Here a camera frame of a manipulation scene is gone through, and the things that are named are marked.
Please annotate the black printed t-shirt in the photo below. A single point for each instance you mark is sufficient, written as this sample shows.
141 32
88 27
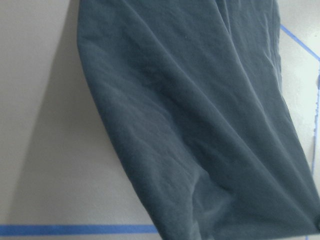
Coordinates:
189 92

